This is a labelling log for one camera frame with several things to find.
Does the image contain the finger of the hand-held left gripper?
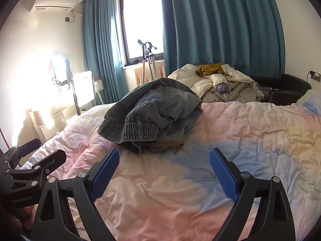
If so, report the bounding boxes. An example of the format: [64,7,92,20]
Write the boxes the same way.
[4,149,67,184]
[0,138,42,167]

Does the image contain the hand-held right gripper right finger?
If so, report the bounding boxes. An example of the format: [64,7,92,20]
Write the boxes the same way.
[209,148,296,241]

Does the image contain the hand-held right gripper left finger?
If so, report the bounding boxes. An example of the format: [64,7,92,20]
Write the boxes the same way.
[32,148,120,241]

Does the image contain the blue denim jeans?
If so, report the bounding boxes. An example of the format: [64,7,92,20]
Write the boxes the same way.
[97,77,203,155]

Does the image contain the person's left hand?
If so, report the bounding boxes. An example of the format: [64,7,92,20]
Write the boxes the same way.
[5,204,37,233]

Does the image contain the white cabinet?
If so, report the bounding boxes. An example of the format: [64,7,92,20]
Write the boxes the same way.
[29,110,66,142]

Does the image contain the pastel pink duvet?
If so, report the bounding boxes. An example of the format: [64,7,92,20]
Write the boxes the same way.
[20,100,321,241]

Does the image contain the white chair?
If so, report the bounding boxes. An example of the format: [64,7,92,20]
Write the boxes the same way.
[72,71,96,116]

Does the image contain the grey garment with purple label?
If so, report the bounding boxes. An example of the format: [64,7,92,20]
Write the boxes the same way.
[202,82,259,103]

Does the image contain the grey hanging cloth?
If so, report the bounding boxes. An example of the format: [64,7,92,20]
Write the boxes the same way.
[64,58,73,87]

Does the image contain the cream puffer jacket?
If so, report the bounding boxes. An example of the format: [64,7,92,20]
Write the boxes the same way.
[168,64,256,98]

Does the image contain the mustard yellow garment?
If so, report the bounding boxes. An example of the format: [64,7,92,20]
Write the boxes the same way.
[197,63,226,76]

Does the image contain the light blue pillow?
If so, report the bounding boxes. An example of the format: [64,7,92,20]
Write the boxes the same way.
[297,89,321,116]

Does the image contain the beige sweater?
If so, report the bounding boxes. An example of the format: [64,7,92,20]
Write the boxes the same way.
[134,60,166,86]

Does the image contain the narrow teal curtain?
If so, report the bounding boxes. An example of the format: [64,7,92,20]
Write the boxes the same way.
[81,0,124,104]

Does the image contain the garment steamer stand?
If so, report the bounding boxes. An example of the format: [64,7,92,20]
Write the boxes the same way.
[137,39,158,84]

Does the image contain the white air conditioner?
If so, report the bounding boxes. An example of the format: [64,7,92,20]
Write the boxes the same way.
[22,0,78,12]

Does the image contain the wide teal curtain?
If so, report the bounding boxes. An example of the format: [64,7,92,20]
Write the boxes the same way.
[158,0,286,81]

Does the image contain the window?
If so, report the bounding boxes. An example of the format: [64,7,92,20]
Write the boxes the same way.
[119,0,166,66]

